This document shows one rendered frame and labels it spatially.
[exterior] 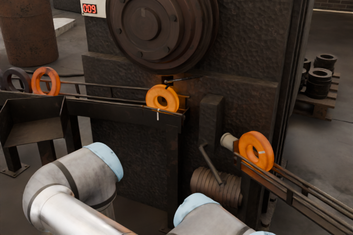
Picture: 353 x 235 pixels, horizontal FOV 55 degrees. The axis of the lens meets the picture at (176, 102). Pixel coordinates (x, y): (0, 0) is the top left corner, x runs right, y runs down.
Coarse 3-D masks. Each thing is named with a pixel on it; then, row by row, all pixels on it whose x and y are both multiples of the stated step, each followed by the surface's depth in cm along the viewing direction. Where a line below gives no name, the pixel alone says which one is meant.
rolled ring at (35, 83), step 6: (36, 72) 184; (42, 72) 182; (48, 72) 180; (54, 72) 180; (36, 78) 185; (54, 78) 179; (36, 84) 186; (54, 84) 179; (36, 90) 185; (54, 90) 180
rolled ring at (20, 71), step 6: (6, 72) 187; (12, 72) 185; (18, 72) 184; (24, 72) 185; (6, 78) 189; (24, 78) 184; (6, 84) 191; (12, 84) 193; (24, 84) 186; (30, 84) 186; (12, 90) 192; (30, 90) 188
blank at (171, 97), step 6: (162, 84) 151; (150, 90) 151; (156, 90) 150; (162, 90) 149; (168, 90) 148; (150, 96) 153; (156, 96) 151; (162, 96) 150; (168, 96) 149; (174, 96) 148; (150, 102) 154; (156, 102) 155; (168, 102) 150; (174, 102) 149; (162, 108) 154; (168, 108) 151; (174, 108) 150
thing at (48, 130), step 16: (48, 96) 162; (64, 96) 162; (0, 112) 147; (16, 112) 162; (32, 112) 163; (48, 112) 165; (64, 112) 156; (0, 128) 146; (16, 128) 161; (32, 128) 159; (48, 128) 158; (64, 128) 152; (16, 144) 148; (48, 144) 158; (48, 160) 162
